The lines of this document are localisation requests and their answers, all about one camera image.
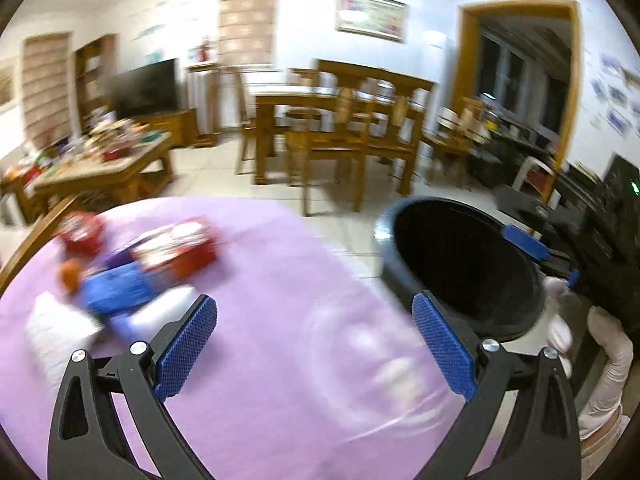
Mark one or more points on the small framed wall picture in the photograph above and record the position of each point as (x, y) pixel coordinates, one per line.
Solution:
(5, 85)

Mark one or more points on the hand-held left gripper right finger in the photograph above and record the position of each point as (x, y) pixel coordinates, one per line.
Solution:
(442, 345)

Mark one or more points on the white tissue packet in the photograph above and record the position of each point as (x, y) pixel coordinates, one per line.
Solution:
(60, 330)

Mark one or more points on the curved wooden chair back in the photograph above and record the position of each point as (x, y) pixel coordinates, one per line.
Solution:
(37, 240)

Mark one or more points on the white wall switch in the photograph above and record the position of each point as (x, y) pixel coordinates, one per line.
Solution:
(435, 40)

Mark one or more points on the white stool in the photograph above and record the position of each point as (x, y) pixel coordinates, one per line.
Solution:
(525, 170)

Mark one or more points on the wooden dining chair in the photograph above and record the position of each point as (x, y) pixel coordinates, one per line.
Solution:
(395, 145)
(330, 150)
(247, 110)
(457, 140)

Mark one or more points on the purple tablecloth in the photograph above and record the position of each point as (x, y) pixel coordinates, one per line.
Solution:
(280, 310)

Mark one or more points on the dark grey box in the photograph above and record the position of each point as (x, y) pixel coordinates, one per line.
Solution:
(540, 210)

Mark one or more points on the black television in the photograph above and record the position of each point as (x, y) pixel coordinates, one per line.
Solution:
(145, 87)

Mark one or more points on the wooden television stand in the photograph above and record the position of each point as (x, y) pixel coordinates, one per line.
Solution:
(172, 127)

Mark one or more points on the wooden side table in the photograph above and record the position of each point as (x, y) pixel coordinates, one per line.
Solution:
(15, 195)

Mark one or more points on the row of wall photos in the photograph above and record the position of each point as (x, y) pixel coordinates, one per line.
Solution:
(617, 95)

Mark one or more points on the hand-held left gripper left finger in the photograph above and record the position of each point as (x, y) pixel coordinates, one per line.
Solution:
(186, 345)

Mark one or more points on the black trash bin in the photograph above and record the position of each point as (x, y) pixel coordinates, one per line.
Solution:
(450, 260)

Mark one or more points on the wooden coffee table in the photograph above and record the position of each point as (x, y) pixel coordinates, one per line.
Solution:
(100, 172)

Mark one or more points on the orange fruit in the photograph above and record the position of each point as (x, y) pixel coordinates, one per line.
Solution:
(70, 276)

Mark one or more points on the tall beige window blind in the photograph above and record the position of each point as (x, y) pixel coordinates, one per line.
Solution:
(46, 85)

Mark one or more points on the red fire extinguisher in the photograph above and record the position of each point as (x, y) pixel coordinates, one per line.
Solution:
(205, 50)

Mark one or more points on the red snack box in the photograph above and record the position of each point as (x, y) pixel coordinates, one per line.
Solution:
(177, 250)

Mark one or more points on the red snack bag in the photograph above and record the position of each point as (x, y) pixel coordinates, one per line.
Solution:
(79, 234)

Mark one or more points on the person's right forearm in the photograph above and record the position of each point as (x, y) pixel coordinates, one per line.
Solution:
(602, 432)

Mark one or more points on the person's right hand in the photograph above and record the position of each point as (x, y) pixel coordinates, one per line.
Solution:
(615, 355)

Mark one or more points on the clutter of snacks and boxes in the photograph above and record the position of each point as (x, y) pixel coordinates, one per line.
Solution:
(107, 140)

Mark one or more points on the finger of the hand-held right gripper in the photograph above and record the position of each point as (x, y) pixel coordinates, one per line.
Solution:
(525, 242)
(574, 278)

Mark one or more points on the wooden dining table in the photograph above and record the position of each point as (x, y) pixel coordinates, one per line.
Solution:
(290, 102)

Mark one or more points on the white wood-framed cabinet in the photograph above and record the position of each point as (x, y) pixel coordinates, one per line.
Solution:
(204, 102)

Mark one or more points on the wide framed wall picture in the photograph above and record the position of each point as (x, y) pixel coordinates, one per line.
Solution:
(371, 16)

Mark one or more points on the wooden bookshelf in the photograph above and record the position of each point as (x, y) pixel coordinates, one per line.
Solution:
(95, 77)

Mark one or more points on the blue snack packet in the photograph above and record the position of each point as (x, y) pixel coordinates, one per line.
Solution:
(117, 292)

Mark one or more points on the wooden door frame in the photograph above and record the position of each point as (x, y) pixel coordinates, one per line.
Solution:
(467, 50)

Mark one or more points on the purple snack packet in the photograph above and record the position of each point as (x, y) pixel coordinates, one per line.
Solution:
(121, 257)

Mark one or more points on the short beige window blind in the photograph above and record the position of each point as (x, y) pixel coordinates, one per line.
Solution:
(247, 22)

